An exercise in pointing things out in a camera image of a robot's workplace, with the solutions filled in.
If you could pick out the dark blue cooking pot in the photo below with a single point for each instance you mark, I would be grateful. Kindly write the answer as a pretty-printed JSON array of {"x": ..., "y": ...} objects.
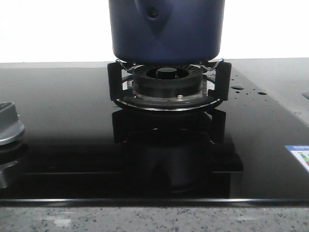
[{"x": 166, "y": 31}]

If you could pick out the black pot support grate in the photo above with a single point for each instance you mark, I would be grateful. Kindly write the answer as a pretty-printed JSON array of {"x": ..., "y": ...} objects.
[{"x": 215, "y": 89}]

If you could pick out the black gas burner head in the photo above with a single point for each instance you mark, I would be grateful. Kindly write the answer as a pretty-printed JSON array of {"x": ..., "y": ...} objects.
[{"x": 167, "y": 82}]

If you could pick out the black glass gas hob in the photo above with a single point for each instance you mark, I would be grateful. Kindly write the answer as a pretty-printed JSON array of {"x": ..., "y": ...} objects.
[{"x": 79, "y": 148}]

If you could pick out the silver stove control knob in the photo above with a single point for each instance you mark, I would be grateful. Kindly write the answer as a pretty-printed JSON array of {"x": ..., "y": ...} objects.
[{"x": 11, "y": 127}]

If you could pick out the energy rating label sticker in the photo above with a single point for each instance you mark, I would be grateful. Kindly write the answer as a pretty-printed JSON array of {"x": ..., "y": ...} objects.
[{"x": 301, "y": 153}]

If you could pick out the silver wire pot reducer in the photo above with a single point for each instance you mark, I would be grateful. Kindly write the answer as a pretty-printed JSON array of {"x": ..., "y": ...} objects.
[{"x": 129, "y": 67}]

